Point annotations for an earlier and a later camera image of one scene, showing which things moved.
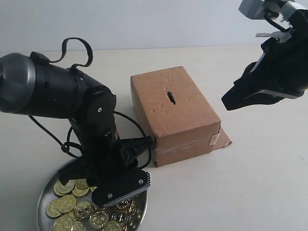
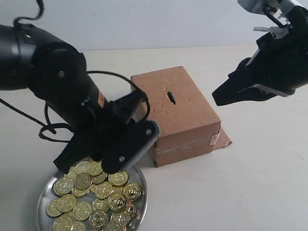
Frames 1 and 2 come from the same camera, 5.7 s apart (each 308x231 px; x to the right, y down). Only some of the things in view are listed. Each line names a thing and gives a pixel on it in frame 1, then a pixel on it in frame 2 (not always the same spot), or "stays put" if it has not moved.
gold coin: (63, 223) stays put
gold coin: (62, 189) stays put
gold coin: (52, 209) stays put
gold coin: (83, 210) -> (118, 201)
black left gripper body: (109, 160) -> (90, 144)
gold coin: (98, 217) stays put
